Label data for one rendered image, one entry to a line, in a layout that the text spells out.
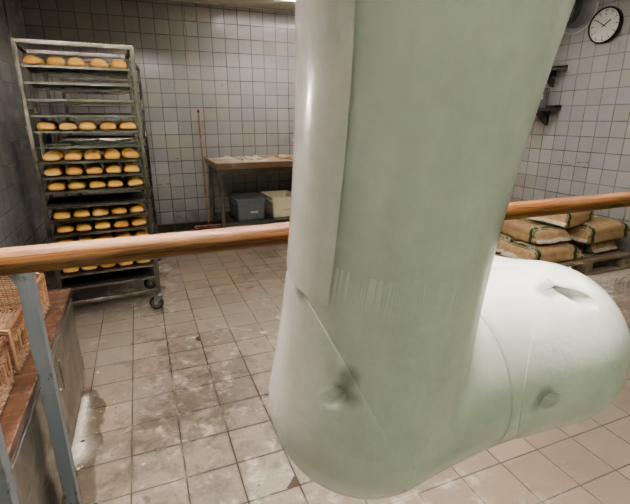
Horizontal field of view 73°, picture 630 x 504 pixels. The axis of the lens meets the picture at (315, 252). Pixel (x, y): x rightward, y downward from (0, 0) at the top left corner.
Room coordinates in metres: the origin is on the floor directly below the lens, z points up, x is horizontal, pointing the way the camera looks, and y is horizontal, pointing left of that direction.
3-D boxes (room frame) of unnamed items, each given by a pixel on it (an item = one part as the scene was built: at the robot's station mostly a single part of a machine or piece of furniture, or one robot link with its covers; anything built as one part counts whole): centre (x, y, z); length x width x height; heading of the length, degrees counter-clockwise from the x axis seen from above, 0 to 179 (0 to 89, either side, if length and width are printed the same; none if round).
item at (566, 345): (0.27, -0.14, 1.20); 0.14 x 0.13 x 0.11; 23
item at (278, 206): (5.25, 0.43, 0.35); 0.50 x 0.36 x 0.24; 23
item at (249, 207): (5.09, 0.82, 0.35); 0.50 x 0.36 x 0.24; 22
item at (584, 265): (3.96, -2.27, 0.07); 1.20 x 0.80 x 0.14; 112
